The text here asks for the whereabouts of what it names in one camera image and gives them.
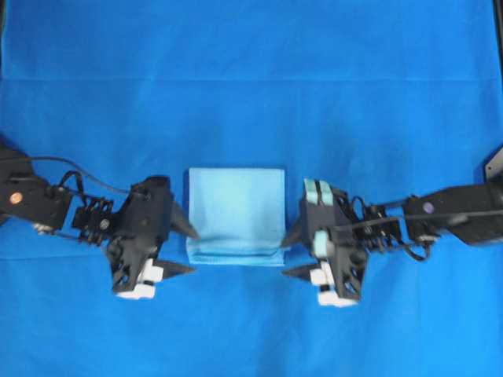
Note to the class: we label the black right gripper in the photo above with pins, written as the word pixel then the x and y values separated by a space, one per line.
pixel 324 226

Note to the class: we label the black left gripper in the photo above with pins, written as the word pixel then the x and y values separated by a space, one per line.
pixel 142 226

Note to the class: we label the light blue towel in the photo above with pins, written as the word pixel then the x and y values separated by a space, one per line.
pixel 239 214

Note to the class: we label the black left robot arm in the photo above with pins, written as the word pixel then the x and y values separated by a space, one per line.
pixel 30 197

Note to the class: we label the blue table cloth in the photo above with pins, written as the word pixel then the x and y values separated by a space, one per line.
pixel 382 99

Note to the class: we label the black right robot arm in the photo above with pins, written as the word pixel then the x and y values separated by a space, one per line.
pixel 472 213

